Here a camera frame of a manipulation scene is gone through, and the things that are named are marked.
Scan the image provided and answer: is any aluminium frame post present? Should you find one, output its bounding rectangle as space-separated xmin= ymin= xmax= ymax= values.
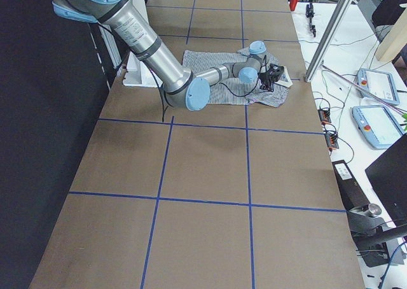
xmin=305 ymin=0 xmax=353 ymax=82

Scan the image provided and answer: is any striped polo shirt white collar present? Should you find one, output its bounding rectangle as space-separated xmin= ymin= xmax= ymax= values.
xmin=183 ymin=41 xmax=293 ymax=107

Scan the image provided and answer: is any black monitor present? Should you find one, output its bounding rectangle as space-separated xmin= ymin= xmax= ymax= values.
xmin=365 ymin=135 xmax=407 ymax=225

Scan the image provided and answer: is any near teach pendant tablet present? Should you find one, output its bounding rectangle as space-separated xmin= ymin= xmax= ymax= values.
xmin=351 ymin=105 xmax=404 ymax=150

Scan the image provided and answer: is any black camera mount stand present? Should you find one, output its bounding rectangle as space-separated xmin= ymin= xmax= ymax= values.
xmin=347 ymin=210 xmax=406 ymax=267

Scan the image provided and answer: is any black box with label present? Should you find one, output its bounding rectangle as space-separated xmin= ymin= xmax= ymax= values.
xmin=332 ymin=160 xmax=370 ymax=211

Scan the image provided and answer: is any orange black connector block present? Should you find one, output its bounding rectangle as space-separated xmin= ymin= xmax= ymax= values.
xmin=317 ymin=108 xmax=331 ymax=125

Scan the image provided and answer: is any far teach pendant tablet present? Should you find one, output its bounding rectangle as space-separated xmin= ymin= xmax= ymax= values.
xmin=357 ymin=68 xmax=400 ymax=106

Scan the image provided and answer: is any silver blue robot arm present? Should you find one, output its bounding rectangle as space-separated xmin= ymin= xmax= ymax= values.
xmin=53 ymin=0 xmax=284 ymax=111

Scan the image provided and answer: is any teach pendant tablet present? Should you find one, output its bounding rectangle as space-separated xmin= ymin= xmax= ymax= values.
xmin=357 ymin=68 xmax=400 ymax=106
xmin=351 ymin=105 xmax=404 ymax=150

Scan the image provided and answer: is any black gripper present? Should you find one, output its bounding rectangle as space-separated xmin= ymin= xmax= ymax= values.
xmin=259 ymin=64 xmax=284 ymax=90

